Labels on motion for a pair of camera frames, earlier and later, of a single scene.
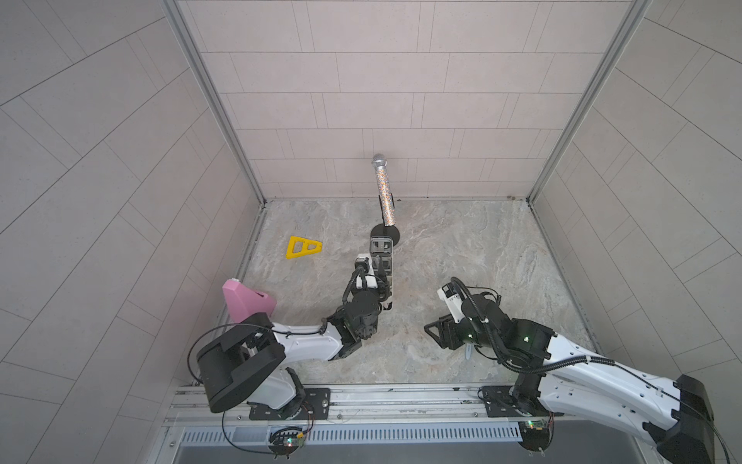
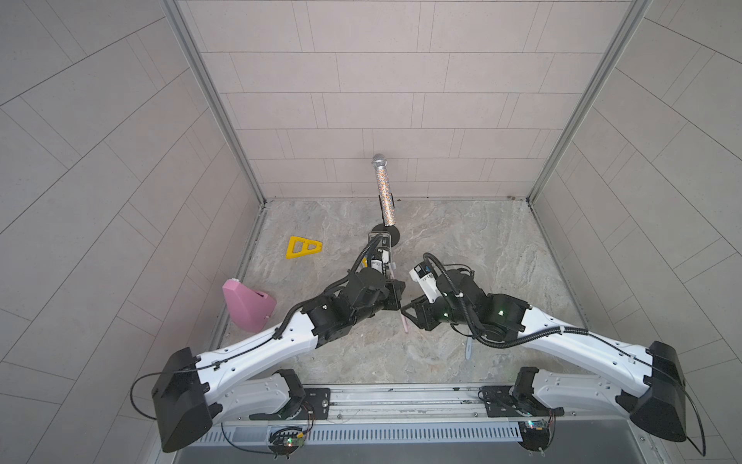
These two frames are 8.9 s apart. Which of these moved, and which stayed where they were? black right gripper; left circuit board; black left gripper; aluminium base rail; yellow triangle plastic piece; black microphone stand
Moved: black left gripper; black right gripper
Stayed: aluminium base rail; black microphone stand; yellow triangle plastic piece; left circuit board
